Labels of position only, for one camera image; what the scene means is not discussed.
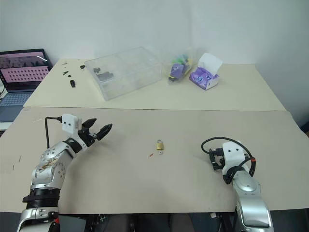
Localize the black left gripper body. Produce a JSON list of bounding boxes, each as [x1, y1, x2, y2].
[[77, 127, 100, 147]]

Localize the clear bag of colourful items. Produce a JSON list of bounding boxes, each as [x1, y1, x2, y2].
[[166, 51, 194, 85]]

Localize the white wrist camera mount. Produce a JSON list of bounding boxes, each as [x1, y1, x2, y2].
[[61, 113, 87, 148], [221, 142, 246, 176]]

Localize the beige cardboard sheet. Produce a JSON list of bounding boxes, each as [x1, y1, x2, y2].
[[23, 58, 288, 112], [0, 107, 309, 215]]

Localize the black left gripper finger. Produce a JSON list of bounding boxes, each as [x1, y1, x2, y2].
[[96, 123, 113, 141], [81, 117, 98, 130]]

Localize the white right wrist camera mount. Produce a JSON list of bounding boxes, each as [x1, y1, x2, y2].
[[221, 142, 246, 176]]

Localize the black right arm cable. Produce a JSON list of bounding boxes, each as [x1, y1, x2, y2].
[[201, 137, 257, 178]]

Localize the clear plastic compartment box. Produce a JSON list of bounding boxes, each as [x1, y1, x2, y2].
[[84, 46, 163, 102]]

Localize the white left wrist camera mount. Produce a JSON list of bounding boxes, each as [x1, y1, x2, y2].
[[61, 113, 87, 148]]

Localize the black parts in clear box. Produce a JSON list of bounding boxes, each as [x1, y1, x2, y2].
[[93, 67, 114, 82]]

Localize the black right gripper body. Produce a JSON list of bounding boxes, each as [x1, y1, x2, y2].
[[208, 147, 227, 172]]

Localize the dark rounded shape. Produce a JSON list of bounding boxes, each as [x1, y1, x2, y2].
[[168, 214, 194, 232]]

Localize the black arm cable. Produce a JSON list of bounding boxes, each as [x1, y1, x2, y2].
[[44, 116, 64, 148], [201, 137, 257, 178]]

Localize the black frame under table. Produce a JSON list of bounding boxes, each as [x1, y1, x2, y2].
[[57, 213, 103, 232]]

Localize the purple tissue pack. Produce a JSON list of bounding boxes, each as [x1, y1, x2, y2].
[[189, 53, 223, 91]]

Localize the open laptop with pink screen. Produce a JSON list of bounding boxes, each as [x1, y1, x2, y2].
[[0, 48, 53, 123]]

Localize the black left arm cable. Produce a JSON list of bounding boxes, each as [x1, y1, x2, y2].
[[44, 116, 64, 148]]

